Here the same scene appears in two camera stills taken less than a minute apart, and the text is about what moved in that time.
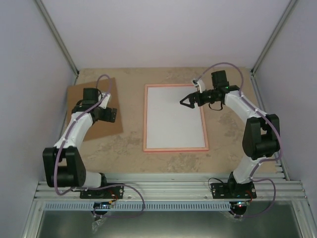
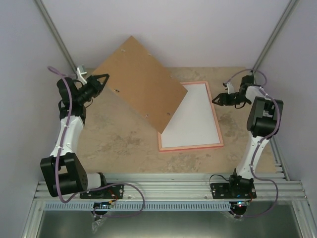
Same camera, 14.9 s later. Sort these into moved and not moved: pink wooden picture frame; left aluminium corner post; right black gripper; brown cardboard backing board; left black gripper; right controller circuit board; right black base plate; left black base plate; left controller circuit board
Moved: pink wooden picture frame; brown cardboard backing board; left black gripper; right black gripper
Not moved: left aluminium corner post; left controller circuit board; right black base plate; right controller circuit board; left black base plate
